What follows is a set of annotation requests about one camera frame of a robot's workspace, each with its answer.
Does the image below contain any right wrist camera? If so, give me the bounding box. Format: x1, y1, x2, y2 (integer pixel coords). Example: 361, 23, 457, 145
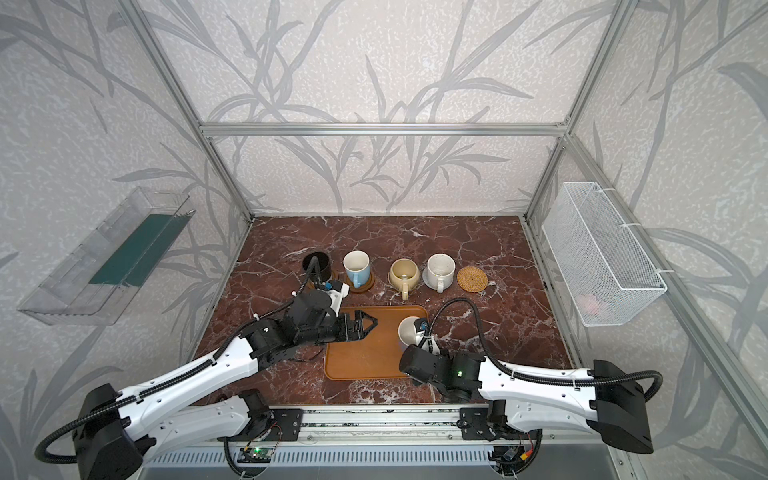
414, 318, 440, 356

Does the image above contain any right wiring connector board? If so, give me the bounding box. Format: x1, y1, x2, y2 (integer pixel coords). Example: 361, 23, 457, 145
490, 445, 535, 468

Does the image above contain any black mug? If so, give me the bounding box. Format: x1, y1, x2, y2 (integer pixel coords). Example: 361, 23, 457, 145
302, 251, 333, 284

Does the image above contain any beige yellow mug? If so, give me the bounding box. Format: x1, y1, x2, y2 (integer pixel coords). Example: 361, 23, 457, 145
388, 258, 420, 301

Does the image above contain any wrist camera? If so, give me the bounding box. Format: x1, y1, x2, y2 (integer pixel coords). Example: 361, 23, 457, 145
322, 280, 349, 317
414, 318, 440, 356

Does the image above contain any white wire mesh basket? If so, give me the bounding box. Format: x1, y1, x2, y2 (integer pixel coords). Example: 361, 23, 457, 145
542, 182, 667, 327

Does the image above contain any grey blue woven coaster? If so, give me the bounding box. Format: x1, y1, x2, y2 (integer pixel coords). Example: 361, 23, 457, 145
423, 267, 455, 293

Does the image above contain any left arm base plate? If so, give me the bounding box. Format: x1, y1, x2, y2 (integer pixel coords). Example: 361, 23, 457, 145
234, 408, 303, 442

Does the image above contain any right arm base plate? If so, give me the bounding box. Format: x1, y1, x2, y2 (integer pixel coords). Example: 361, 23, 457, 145
456, 407, 512, 442

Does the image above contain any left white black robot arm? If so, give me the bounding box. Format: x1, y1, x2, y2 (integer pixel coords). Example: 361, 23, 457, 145
34, 259, 378, 479

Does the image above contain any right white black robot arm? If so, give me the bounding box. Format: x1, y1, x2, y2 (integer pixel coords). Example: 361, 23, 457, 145
398, 317, 663, 454

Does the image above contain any rattan wicker coaster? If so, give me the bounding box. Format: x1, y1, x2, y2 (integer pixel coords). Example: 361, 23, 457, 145
456, 266, 489, 293

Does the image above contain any aluminium front rail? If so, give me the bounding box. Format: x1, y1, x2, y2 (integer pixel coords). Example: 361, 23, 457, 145
118, 397, 598, 446

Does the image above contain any purple white mug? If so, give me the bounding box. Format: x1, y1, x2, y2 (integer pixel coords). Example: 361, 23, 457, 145
397, 316, 429, 351

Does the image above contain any orange wooden tray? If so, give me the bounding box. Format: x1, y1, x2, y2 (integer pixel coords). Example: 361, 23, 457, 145
324, 305, 427, 381

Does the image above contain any clear plastic wall bin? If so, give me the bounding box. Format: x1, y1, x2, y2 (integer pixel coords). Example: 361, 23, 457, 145
18, 187, 196, 326

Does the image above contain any aluminium cage frame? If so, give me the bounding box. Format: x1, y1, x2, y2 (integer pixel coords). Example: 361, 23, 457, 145
118, 1, 767, 448

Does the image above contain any light blue mug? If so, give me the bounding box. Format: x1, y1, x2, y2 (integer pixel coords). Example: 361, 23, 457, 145
343, 250, 371, 289

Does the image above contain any green circuit board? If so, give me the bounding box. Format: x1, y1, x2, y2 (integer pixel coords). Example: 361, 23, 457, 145
237, 446, 275, 464

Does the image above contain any right brown wooden coaster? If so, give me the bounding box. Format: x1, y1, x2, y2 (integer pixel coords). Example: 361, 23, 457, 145
341, 273, 376, 294

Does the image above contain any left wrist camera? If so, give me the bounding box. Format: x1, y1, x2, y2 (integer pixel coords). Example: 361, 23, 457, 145
322, 280, 349, 317

